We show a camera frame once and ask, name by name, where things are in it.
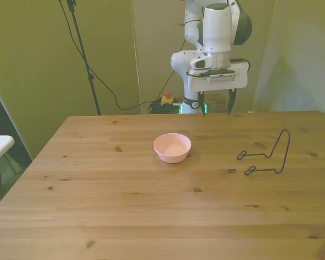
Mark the white gripper block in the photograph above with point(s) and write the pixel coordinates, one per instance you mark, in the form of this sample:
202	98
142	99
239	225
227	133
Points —
241	76

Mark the pink plastic bowl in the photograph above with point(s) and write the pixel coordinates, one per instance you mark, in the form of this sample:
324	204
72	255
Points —
173	157

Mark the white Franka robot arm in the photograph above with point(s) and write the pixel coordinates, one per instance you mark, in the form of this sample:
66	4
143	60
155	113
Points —
216	27

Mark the yellow emergency stop box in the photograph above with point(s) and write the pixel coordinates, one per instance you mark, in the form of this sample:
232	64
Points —
167	101

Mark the black tripod stand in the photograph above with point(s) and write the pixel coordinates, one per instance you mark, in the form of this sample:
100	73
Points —
90	77

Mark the dark upright panel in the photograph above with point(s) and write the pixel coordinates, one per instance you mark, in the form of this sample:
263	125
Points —
2	122

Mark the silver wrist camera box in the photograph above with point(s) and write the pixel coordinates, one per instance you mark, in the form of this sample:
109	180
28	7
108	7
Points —
222	77

